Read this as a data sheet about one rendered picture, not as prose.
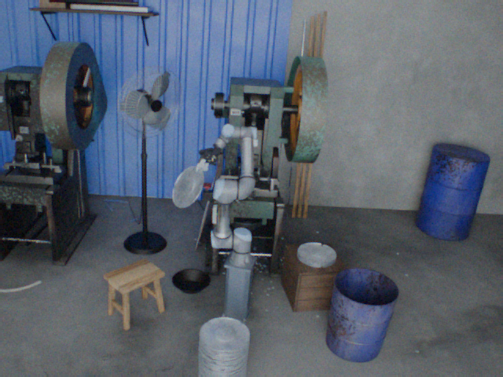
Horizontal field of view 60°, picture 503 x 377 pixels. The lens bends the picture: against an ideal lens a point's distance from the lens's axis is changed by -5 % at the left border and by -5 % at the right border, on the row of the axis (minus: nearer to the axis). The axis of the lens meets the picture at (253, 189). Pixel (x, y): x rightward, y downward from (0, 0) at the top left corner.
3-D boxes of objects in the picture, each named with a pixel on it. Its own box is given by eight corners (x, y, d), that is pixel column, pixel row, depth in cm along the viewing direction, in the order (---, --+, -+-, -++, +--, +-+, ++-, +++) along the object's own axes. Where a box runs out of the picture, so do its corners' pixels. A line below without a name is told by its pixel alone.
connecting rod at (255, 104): (261, 139, 347) (265, 95, 334) (245, 138, 346) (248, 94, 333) (259, 132, 366) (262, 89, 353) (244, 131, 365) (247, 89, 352)
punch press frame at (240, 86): (271, 257, 371) (289, 93, 319) (218, 254, 368) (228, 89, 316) (263, 214, 444) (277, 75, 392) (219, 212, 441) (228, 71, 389)
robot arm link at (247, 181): (258, 196, 267) (257, 123, 285) (239, 195, 266) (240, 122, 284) (255, 203, 278) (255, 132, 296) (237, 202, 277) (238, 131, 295)
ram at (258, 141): (261, 166, 353) (264, 129, 342) (241, 165, 352) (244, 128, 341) (259, 159, 369) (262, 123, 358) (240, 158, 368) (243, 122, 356)
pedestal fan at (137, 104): (175, 261, 381) (178, 70, 320) (99, 258, 376) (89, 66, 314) (186, 200, 495) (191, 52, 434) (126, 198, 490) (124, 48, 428)
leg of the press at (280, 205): (283, 278, 372) (296, 176, 337) (269, 277, 371) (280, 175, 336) (273, 226, 457) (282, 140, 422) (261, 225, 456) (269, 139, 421)
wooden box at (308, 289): (341, 309, 338) (349, 270, 325) (293, 312, 331) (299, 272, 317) (324, 279, 374) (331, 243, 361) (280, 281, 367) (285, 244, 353)
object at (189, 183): (196, 208, 279) (195, 207, 279) (168, 207, 299) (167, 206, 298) (209, 165, 288) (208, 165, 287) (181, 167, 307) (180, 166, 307)
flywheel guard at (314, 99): (319, 179, 330) (335, 65, 298) (280, 177, 327) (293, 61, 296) (298, 138, 424) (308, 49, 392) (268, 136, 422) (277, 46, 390)
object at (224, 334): (259, 335, 259) (259, 334, 259) (225, 359, 239) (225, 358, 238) (224, 312, 276) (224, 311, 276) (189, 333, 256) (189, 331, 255)
